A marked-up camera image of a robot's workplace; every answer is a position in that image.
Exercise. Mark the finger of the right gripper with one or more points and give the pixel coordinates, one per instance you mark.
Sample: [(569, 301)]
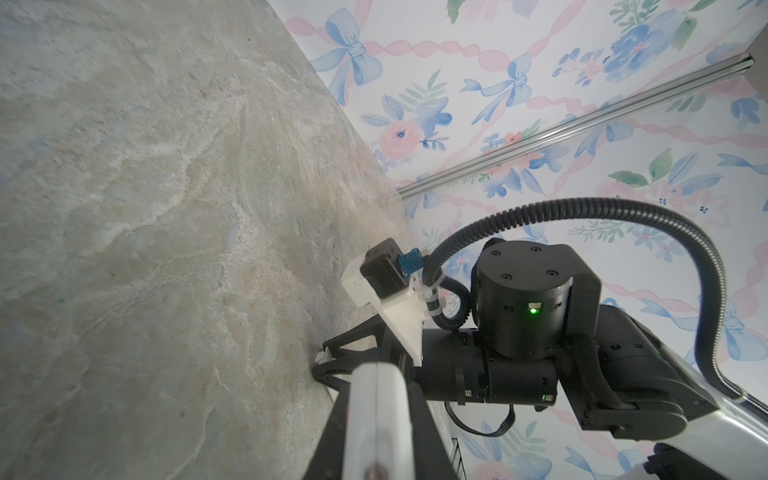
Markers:
[(374, 329), (330, 373)]

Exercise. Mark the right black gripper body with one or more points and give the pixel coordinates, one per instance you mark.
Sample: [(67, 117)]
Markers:
[(458, 367)]

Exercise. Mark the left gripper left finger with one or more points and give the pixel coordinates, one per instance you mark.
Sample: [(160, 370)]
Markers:
[(327, 460)]

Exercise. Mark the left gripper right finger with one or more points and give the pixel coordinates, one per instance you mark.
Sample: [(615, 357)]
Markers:
[(430, 455)]

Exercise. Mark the white remote control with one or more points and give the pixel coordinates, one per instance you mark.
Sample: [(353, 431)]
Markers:
[(378, 438)]

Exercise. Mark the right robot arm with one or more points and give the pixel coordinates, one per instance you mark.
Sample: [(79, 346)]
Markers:
[(528, 329)]

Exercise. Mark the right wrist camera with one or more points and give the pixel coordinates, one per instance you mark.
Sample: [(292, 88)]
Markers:
[(376, 279)]

